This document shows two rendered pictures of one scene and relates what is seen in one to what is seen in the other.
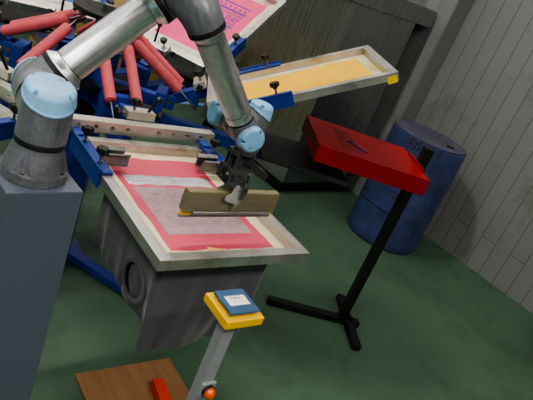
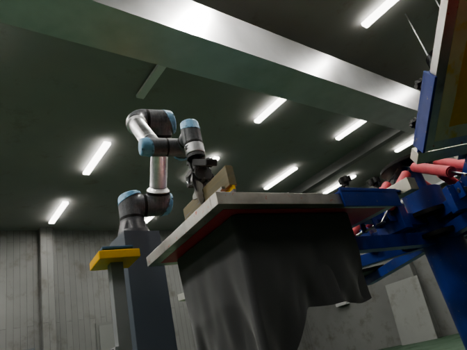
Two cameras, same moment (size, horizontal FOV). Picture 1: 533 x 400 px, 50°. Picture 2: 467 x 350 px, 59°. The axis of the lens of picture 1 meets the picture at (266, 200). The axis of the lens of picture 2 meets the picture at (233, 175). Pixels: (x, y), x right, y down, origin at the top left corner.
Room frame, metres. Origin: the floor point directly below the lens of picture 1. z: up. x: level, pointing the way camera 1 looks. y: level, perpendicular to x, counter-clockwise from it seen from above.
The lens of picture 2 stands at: (1.99, -1.24, 0.56)
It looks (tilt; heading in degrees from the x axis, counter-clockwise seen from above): 24 degrees up; 98
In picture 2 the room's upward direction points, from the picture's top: 14 degrees counter-clockwise
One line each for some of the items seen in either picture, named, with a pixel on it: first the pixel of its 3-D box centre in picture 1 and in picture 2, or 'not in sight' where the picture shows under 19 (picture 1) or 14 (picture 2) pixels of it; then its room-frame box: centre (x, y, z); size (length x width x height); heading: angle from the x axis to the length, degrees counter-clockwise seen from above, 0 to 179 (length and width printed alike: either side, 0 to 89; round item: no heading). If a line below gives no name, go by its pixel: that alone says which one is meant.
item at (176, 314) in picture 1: (203, 299); (217, 303); (1.65, 0.07, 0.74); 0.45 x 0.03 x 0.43; 134
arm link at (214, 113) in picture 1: (230, 117); (180, 147); (1.60, 0.19, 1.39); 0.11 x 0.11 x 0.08; 36
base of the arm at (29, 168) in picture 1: (36, 155); (133, 227); (1.19, 0.54, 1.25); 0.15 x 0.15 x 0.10
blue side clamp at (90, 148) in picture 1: (90, 158); not in sight; (1.84, 0.64, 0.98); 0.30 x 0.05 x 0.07; 44
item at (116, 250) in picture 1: (131, 252); not in sight; (1.70, 0.37, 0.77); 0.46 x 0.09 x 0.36; 44
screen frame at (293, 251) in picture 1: (185, 196); (272, 230); (1.86, 0.27, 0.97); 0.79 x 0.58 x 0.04; 44
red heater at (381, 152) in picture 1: (362, 153); not in sight; (2.96, -0.38, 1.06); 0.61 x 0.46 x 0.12; 104
